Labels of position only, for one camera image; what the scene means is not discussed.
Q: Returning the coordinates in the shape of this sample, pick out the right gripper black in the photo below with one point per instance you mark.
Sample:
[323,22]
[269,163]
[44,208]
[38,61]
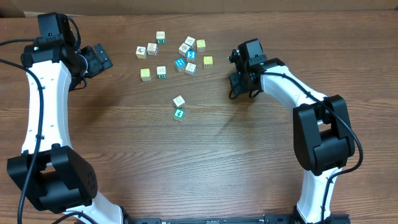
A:
[236,82]

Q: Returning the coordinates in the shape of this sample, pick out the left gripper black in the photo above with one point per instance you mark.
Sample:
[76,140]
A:
[97,58]

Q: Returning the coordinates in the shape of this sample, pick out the yellow top wooden block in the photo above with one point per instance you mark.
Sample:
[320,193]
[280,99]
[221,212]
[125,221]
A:
[145,74]

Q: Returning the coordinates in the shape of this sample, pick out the white block blue P side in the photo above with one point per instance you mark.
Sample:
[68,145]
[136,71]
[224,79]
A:
[191,69]

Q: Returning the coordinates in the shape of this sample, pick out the white block plain top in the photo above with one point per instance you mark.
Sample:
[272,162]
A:
[179,102]

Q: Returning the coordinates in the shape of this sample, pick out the teal number four block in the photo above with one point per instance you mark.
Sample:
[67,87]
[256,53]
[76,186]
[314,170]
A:
[179,114]

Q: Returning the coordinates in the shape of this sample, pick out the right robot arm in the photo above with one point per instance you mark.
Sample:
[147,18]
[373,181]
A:
[322,134]

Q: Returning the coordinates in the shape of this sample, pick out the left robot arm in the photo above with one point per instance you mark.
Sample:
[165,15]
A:
[49,173]

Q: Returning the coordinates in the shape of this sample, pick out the yellow block right middle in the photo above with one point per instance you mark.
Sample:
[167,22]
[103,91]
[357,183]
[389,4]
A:
[207,62]

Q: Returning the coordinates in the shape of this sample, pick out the white acorn picture block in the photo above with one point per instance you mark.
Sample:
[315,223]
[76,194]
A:
[141,52]

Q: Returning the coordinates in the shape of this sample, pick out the yellow block upper right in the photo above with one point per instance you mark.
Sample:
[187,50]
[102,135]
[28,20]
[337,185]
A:
[201,45]

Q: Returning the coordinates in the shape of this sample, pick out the white block red letter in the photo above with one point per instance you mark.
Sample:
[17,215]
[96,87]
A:
[152,49]

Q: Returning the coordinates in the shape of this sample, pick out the blue number five block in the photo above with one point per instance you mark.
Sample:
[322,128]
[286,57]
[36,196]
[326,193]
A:
[191,56]

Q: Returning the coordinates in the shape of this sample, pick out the blue letter H block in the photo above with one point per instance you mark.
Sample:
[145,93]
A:
[180,64]

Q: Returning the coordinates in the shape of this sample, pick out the white block tilted upper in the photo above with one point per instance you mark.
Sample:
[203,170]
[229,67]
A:
[190,41]

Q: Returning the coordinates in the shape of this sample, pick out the white block green side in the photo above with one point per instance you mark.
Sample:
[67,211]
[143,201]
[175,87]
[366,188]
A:
[162,72]

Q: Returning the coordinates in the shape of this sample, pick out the white block picture top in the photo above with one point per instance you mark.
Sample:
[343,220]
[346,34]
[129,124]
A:
[183,49]

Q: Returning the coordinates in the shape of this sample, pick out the block with green R side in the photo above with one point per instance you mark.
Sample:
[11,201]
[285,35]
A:
[160,37]

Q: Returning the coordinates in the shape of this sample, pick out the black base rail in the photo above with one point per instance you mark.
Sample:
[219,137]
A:
[217,221]

